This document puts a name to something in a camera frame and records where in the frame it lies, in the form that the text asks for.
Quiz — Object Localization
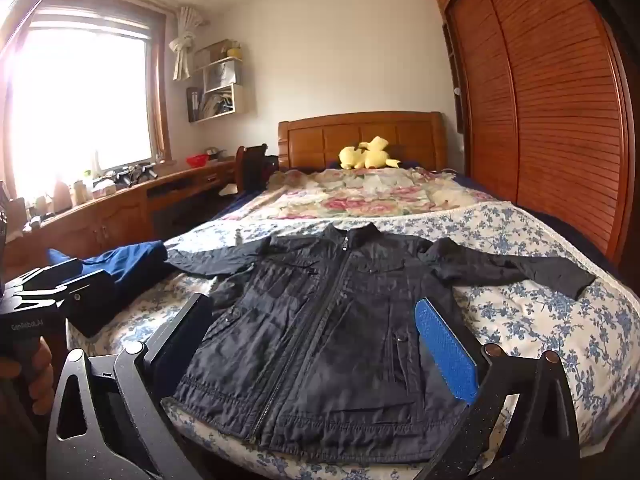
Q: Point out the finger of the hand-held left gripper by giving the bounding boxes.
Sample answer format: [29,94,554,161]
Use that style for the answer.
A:
[20,257,85,292]
[64,269,120,339]

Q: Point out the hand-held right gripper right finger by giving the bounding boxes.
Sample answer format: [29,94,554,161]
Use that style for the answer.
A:
[414,298,581,480]

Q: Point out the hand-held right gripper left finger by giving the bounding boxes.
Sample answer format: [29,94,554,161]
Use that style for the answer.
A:
[46,292,215,480]

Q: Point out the black jacket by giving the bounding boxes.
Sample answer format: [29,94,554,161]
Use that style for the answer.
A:
[165,223,597,465]

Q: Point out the person's left hand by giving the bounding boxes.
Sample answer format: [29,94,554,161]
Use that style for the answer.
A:
[26,338,56,403]

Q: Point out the blue folded garment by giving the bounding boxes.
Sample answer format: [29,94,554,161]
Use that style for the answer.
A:
[47,241,168,306]

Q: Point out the wooden desk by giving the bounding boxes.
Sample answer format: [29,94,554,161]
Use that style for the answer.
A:
[0,157,238,281]

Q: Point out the blue floral bed sheet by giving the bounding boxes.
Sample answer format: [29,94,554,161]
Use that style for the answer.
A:
[67,200,640,480]

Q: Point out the wooden framed window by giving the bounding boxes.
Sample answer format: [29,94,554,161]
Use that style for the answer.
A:
[0,7,168,196]

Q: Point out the pink floral quilt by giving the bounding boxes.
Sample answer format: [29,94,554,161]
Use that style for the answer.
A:
[215,166,501,223]

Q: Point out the yellow plush toy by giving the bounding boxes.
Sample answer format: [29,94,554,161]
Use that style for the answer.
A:
[339,136,402,170]

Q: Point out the wooden chair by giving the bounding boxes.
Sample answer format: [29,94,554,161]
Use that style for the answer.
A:
[235,144,278,193]

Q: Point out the wooden bed headboard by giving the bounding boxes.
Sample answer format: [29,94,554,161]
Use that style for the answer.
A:
[277,111,447,171]

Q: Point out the wooden louvred wardrobe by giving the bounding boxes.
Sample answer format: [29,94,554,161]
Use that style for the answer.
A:
[431,0,636,281]

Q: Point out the tied white curtain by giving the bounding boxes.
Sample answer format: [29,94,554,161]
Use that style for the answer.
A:
[169,6,206,81]

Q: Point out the white wall shelf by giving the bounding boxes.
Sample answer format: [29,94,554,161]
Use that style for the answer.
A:
[186,40,245,123]

